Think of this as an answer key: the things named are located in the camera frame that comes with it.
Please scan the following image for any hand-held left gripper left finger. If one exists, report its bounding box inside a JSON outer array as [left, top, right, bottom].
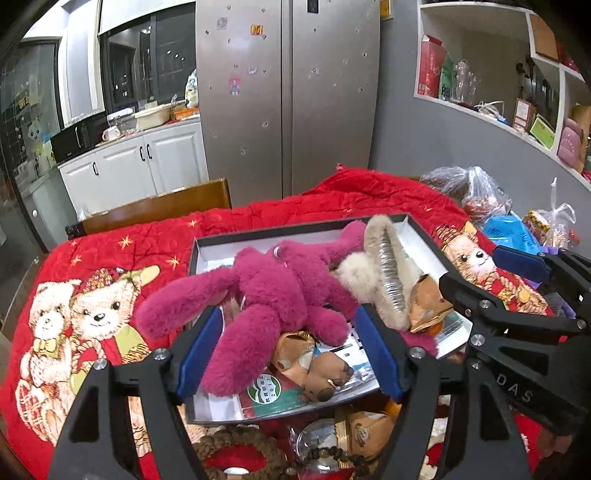
[[48, 305, 225, 480]]

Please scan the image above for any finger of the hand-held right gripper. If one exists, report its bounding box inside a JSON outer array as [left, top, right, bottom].
[[438, 272, 509, 333], [492, 246, 591, 319]]

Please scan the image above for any dark bead bracelet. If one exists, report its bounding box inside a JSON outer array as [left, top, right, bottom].
[[307, 445, 375, 478]]

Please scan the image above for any black shallow box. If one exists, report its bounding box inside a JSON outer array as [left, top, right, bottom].
[[185, 213, 474, 425]]

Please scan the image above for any green white box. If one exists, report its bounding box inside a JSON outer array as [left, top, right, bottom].
[[529, 115, 557, 149]]

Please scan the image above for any clear bag of red food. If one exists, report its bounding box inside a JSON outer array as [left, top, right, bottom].
[[419, 165, 513, 227]]

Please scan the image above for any red printed blanket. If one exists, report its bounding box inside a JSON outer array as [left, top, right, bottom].
[[0, 164, 591, 480]]

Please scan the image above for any glass sliding door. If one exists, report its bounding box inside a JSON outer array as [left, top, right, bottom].
[[0, 39, 65, 259]]

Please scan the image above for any red box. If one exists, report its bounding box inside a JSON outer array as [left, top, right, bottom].
[[418, 34, 448, 99]]

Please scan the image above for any blue plastic bag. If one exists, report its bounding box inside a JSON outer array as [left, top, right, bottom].
[[482, 215, 543, 252]]

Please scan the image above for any beige fuzzy claw hair clip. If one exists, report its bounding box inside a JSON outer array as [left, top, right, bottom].
[[363, 215, 413, 330]]

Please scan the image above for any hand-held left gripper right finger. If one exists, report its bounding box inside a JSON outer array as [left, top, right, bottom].
[[355, 302, 532, 480]]

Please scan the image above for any green label card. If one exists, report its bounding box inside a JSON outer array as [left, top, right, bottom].
[[240, 373, 319, 418]]

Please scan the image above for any brown wooden bead bracelet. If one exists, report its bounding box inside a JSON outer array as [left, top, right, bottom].
[[191, 425, 289, 480]]

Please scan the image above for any dark kitchen window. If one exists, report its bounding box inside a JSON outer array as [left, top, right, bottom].
[[99, 0, 199, 114]]

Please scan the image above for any cream plush rabbit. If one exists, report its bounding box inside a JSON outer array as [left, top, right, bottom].
[[333, 251, 421, 308]]

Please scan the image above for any black microwave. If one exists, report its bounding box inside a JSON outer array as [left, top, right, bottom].
[[50, 111, 108, 163]]

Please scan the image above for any pink pouch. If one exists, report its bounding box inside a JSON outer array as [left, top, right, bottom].
[[556, 117, 589, 171]]

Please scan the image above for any brown capybara toy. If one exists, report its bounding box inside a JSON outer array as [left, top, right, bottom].
[[299, 353, 355, 403]]

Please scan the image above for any clear knotted plastic bag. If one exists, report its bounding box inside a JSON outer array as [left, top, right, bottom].
[[522, 178, 580, 250]]

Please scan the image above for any gold pyramid snack packet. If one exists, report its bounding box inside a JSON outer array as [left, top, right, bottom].
[[335, 406, 395, 462], [270, 330, 317, 381], [409, 273, 455, 334]]

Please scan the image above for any cream plastic basin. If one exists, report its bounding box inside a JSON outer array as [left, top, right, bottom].
[[134, 104, 171, 131]]

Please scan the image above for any silver refrigerator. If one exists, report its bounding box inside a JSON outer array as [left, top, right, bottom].
[[196, 0, 382, 208]]

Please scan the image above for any magenta plush toy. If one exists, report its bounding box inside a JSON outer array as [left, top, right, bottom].
[[136, 220, 368, 398]]

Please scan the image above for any round silver mirror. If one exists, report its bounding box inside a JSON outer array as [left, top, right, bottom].
[[290, 418, 342, 472]]

